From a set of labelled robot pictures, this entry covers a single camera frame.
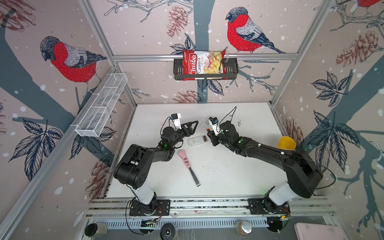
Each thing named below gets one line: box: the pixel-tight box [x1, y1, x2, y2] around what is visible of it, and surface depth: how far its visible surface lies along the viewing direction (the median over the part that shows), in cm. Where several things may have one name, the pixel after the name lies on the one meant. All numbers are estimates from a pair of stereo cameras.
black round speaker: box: [160, 223, 176, 240], surface depth 60 cm
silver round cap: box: [234, 220, 252, 236], surface depth 61 cm
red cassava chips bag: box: [182, 50, 228, 81], surface depth 89 cm
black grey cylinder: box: [84, 223, 108, 238], surface depth 63 cm
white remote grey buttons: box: [187, 135, 208, 147], surface depth 100 cm
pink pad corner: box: [294, 222, 349, 240], surface depth 67 cm
